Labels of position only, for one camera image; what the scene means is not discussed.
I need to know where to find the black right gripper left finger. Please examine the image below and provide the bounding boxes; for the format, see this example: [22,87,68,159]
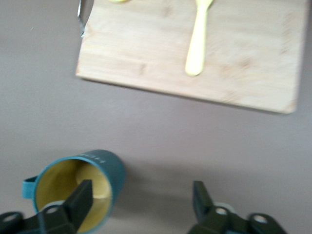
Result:
[0,179,94,234]

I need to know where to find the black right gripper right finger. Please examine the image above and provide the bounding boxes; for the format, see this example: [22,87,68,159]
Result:
[192,180,290,234]

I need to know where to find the teal cup yellow inside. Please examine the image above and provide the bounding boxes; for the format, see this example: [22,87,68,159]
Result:
[22,149,126,234]

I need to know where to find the yellow plastic fork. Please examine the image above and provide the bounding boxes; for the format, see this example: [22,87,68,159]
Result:
[184,0,215,77]

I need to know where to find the bamboo cutting board metal handle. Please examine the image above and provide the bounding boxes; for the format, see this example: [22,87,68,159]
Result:
[75,0,310,115]

